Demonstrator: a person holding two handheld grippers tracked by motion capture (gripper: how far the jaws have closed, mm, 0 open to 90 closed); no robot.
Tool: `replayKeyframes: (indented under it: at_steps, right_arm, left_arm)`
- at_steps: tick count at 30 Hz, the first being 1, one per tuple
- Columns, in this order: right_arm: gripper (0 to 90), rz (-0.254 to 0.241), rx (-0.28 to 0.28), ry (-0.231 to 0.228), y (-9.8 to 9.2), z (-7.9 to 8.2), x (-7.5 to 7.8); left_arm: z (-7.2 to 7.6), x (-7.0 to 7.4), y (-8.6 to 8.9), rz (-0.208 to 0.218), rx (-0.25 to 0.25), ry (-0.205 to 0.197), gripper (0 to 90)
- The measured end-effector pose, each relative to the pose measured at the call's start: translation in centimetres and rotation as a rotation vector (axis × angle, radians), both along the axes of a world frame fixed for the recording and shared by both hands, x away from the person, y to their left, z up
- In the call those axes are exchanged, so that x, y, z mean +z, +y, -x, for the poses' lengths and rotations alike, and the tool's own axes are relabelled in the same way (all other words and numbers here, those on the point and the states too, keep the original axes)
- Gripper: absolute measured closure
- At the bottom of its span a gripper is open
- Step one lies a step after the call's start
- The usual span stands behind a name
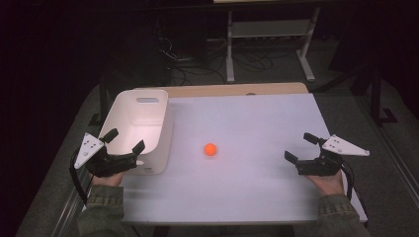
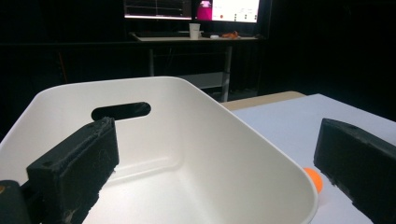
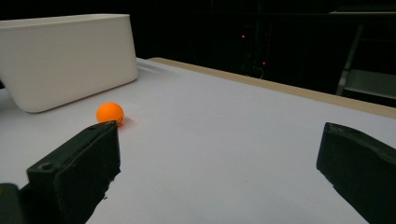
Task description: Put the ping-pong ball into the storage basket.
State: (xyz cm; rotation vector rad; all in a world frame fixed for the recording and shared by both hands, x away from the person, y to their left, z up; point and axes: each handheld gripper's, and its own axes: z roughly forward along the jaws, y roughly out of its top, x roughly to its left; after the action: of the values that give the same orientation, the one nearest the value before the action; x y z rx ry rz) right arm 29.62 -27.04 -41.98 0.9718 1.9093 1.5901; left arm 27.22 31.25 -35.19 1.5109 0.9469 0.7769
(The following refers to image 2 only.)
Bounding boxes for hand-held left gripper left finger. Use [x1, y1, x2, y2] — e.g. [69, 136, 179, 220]
[25, 116, 120, 224]

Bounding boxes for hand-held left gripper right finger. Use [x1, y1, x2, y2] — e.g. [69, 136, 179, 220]
[313, 118, 396, 224]

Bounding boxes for orange ball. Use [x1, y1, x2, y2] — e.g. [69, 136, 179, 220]
[303, 167, 324, 194]

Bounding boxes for white plastic bin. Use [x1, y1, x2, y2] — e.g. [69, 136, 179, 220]
[0, 76, 319, 224]

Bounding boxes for white paper cup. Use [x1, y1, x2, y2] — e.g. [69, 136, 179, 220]
[189, 22, 202, 40]

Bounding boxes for computer monitor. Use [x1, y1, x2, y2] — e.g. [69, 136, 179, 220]
[122, 0, 262, 24]

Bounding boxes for pink bottle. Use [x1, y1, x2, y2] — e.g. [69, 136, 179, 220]
[196, 0, 213, 21]

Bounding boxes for white metal frame desk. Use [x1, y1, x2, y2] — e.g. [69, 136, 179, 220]
[130, 32, 261, 103]

